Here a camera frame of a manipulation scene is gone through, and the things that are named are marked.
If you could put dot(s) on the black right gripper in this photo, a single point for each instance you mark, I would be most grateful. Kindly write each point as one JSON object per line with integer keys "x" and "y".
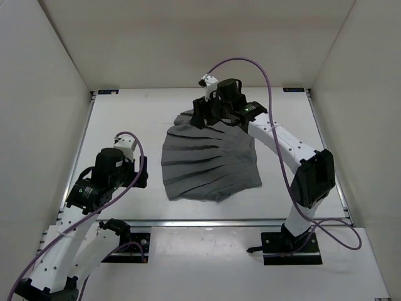
{"x": 202, "y": 110}

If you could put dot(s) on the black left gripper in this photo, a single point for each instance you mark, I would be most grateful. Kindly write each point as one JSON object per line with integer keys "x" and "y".
{"x": 131, "y": 178}

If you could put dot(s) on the grey pleated skirt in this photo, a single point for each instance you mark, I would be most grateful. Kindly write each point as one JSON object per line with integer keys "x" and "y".
{"x": 209, "y": 164}

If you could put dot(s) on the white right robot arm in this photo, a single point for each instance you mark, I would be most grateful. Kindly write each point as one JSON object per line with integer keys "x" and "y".
{"x": 314, "y": 173}

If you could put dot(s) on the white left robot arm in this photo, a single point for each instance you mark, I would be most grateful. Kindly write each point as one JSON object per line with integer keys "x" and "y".
{"x": 61, "y": 268}

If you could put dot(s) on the blue left corner label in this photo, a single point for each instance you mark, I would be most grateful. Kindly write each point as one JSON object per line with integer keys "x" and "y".
{"x": 108, "y": 92}

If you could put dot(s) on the blue corner label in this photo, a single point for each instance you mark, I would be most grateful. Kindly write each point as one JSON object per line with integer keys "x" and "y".
{"x": 293, "y": 90}
{"x": 108, "y": 92}

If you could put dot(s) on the blue right corner label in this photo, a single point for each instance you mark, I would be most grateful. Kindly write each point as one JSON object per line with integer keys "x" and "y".
{"x": 293, "y": 90}

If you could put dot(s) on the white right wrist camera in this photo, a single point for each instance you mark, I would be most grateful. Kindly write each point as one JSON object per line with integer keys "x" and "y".
{"x": 209, "y": 83}

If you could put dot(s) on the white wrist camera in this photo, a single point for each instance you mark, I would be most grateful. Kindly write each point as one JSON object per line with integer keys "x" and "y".
{"x": 209, "y": 83}
{"x": 126, "y": 144}

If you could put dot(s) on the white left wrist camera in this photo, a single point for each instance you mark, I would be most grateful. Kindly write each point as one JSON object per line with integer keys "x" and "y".
{"x": 126, "y": 144}

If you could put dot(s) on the aluminium front rail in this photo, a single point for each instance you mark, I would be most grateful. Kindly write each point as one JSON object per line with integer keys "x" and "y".
{"x": 211, "y": 223}

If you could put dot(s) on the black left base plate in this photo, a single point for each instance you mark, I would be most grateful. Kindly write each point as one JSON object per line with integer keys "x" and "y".
{"x": 132, "y": 249}

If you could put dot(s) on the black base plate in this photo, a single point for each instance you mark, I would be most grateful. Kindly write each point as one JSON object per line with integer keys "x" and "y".
{"x": 278, "y": 253}
{"x": 132, "y": 249}

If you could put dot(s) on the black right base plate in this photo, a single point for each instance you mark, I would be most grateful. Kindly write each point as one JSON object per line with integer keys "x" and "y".
{"x": 278, "y": 253}

